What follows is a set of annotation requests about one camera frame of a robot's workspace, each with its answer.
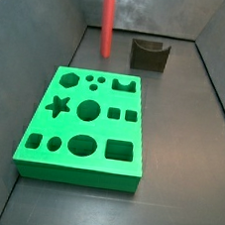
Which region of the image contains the red oval peg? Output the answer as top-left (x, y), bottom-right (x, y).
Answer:
top-left (100, 0), bottom-right (115, 57)

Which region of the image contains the green shape board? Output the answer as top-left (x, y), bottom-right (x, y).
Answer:
top-left (13, 66), bottom-right (143, 193)

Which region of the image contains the black curved block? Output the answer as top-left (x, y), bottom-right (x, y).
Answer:
top-left (130, 39), bottom-right (171, 72)

